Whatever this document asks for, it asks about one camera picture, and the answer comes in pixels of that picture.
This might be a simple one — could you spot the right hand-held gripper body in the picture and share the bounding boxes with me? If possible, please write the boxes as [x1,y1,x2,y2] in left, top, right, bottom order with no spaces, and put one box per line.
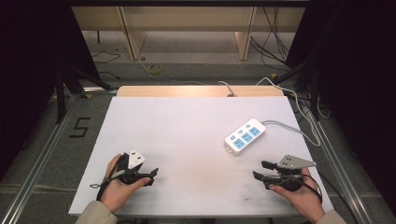
[263,154,318,192]

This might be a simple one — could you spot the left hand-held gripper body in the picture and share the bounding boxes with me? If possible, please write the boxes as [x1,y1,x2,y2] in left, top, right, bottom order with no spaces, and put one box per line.
[117,148,148,186]

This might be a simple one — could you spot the person's right hand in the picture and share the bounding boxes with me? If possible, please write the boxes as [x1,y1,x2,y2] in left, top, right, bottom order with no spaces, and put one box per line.
[268,167,327,224]

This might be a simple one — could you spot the person's left hand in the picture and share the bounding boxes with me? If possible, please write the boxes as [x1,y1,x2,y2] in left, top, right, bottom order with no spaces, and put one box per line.
[100,153,152,215]

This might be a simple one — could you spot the white power strip blue sockets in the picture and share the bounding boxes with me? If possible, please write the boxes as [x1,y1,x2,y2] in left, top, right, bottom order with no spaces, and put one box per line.
[223,118,268,157]

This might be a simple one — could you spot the black metal stand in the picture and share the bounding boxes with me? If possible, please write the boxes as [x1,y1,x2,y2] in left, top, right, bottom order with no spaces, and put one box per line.
[273,57,322,121]
[53,63,114,125]

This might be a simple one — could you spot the wooden table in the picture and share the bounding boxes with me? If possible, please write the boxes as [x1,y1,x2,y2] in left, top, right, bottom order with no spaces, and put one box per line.
[116,85,285,98]

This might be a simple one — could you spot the dark curtain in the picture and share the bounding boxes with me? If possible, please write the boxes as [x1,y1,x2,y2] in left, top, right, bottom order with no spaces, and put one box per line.
[0,0,101,183]
[285,0,396,217]

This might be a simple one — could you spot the light wooden shelf unit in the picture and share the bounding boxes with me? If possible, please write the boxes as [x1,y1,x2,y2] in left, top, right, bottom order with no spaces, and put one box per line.
[71,5,306,62]

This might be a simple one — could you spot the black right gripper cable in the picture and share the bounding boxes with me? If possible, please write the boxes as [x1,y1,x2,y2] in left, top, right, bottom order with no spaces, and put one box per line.
[281,173,361,224]

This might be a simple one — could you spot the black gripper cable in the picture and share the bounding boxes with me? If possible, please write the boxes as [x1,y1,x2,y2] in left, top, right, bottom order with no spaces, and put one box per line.
[281,173,361,224]
[89,169,126,202]

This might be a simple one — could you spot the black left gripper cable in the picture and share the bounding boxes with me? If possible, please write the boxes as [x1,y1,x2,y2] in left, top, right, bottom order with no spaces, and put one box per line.
[89,169,126,202]

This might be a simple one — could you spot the grey power strip cable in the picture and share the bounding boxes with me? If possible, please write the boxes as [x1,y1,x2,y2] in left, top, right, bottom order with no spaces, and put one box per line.
[255,77,322,147]

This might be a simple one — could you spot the aluminium floor rail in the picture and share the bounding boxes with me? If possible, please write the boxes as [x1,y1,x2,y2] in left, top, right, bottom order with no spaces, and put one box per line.
[303,102,376,224]
[0,86,120,224]

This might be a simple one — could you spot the white cable with plug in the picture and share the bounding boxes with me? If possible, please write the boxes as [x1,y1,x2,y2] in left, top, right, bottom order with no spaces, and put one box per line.
[218,80,238,98]

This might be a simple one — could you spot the long thin white cable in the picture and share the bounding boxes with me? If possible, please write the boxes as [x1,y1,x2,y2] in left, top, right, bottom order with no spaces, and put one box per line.
[138,59,208,87]

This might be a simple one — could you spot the yellow cable coil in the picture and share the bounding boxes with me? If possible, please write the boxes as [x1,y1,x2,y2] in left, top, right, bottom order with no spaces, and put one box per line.
[147,63,163,76]

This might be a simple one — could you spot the thin black floor cable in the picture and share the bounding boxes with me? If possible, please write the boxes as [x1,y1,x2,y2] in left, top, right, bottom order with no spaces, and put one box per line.
[91,49,122,80]

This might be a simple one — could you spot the bundle of black cables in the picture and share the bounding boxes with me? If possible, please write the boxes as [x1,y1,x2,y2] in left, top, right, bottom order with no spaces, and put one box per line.
[249,6,291,72]

